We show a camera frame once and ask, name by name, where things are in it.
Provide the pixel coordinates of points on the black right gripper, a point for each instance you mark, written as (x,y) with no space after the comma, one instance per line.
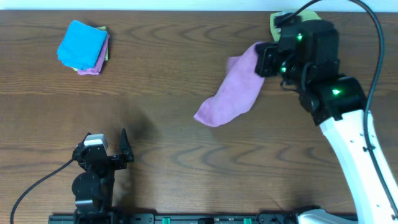
(268,51)

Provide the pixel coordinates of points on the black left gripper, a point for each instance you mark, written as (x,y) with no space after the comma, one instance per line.
(128,154)

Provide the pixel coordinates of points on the large purple cloth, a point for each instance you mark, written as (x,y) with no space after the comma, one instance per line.
(237,93)

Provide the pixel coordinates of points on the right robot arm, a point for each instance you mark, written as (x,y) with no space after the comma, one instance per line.
(337,105)

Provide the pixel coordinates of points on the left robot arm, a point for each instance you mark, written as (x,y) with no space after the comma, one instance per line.
(93,189)

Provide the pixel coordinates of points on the loose green cloth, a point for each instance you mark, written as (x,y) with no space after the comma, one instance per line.
(304,15)

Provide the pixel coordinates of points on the folded purple cloth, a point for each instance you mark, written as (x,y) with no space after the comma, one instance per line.
(99,63)

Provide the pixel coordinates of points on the folded blue cloth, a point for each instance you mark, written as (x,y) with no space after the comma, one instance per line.
(81,46)

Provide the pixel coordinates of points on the folded green cloth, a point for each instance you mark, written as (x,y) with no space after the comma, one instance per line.
(95,71)

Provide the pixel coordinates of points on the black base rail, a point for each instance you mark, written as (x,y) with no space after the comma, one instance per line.
(148,218)

